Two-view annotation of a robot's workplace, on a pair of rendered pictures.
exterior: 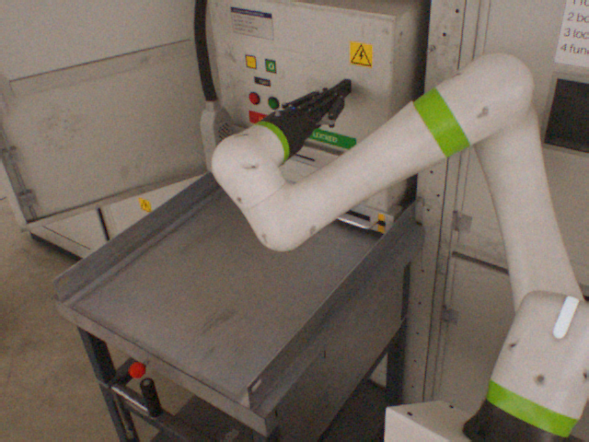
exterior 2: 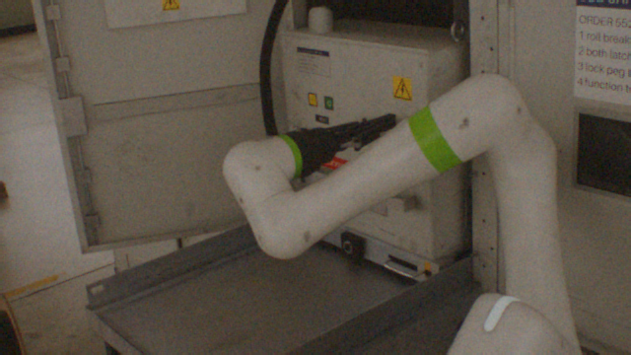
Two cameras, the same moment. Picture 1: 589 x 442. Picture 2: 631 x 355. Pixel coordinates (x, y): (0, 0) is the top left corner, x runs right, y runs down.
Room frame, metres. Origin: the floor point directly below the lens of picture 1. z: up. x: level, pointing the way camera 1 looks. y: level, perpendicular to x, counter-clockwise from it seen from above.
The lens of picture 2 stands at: (-0.36, -0.37, 1.71)
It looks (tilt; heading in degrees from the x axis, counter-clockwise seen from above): 20 degrees down; 14
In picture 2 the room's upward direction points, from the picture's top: 5 degrees counter-clockwise
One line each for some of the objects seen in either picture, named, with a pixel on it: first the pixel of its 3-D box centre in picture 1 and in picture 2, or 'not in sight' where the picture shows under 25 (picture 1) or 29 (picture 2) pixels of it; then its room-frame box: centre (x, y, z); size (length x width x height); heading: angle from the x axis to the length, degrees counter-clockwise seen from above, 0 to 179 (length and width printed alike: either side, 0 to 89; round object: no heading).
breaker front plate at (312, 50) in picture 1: (297, 106); (351, 144); (1.34, -0.04, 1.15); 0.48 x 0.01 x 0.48; 52
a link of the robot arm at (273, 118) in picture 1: (279, 138); (299, 155); (1.05, 0.01, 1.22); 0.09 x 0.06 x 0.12; 53
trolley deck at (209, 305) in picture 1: (248, 268); (280, 308); (1.15, 0.11, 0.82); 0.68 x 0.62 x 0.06; 142
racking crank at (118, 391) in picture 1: (138, 412); not in sight; (0.90, 0.39, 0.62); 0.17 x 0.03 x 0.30; 52
